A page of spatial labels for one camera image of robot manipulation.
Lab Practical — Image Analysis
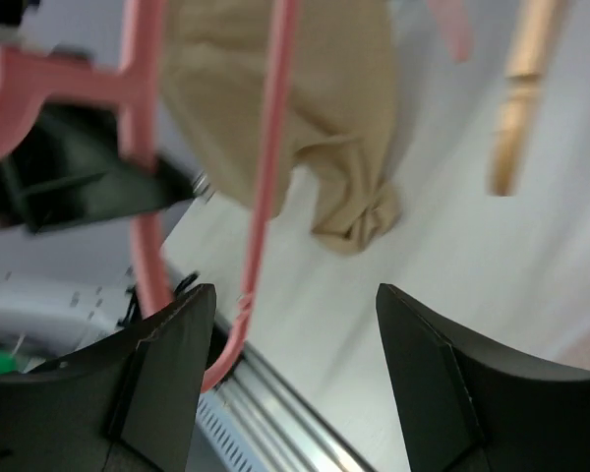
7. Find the wooden hanger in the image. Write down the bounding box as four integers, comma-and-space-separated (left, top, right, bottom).
490, 0, 567, 197

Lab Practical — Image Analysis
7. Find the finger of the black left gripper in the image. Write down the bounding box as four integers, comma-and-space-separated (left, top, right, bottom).
0, 105, 195, 233

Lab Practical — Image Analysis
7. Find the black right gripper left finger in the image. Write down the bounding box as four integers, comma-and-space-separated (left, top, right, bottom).
0, 284, 216, 471

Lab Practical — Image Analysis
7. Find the white slotted cable duct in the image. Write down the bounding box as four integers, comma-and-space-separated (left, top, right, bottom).
196, 391, 275, 472

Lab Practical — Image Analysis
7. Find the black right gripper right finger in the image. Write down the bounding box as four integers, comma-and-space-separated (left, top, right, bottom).
376, 284, 590, 471

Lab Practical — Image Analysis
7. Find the beige garment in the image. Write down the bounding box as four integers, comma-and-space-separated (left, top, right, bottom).
160, 1, 400, 255

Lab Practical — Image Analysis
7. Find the thick pink plastic hanger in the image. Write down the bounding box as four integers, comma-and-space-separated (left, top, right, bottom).
0, 1, 299, 391

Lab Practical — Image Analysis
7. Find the thin pink wire hanger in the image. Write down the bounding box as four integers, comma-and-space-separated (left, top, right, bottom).
426, 0, 473, 63

